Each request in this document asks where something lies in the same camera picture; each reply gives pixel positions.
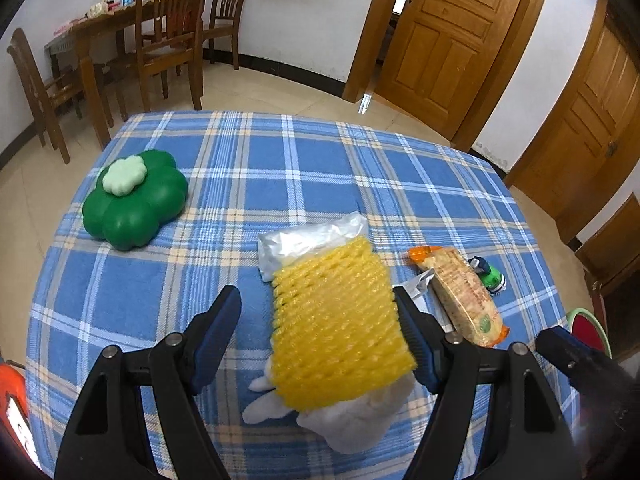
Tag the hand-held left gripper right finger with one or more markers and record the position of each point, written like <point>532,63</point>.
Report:
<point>417,347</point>

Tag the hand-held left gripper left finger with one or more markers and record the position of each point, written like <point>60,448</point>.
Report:
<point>215,345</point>

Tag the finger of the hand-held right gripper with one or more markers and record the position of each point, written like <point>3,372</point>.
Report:
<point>575,357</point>

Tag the tan biscuit packet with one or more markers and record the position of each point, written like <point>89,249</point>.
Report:
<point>465,295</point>

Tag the wide yellow foam net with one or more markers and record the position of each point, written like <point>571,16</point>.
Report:
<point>340,320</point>

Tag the small green bottle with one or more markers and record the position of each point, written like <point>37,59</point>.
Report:
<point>490,277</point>

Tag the white foam net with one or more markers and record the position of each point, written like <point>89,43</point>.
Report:
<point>350,425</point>

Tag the red stool with green rim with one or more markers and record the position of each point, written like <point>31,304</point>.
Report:
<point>587,325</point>

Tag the narrow wooden door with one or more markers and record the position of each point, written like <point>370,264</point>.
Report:
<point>617,245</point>

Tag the green flower-shaped container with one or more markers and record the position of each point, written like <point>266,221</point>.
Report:
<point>135,215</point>

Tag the blue plaid tablecloth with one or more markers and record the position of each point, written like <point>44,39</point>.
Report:
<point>310,180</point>

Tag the orange plastic stool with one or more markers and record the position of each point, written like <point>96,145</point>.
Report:
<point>10,380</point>

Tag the white smartphone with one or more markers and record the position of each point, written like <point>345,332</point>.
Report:
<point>20,430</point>

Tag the closed wooden door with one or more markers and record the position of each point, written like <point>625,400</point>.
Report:
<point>585,135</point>

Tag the wooden chair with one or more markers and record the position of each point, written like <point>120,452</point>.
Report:
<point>230,5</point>
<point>155,55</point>
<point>35,90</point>

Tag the open wooden door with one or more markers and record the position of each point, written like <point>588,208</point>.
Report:
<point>450,35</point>

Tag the wooden dining table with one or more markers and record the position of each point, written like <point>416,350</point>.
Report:
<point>100,25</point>

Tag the pink packet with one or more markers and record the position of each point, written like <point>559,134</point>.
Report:
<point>67,26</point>

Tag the wooden door frame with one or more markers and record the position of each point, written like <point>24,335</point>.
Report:
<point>367,35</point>

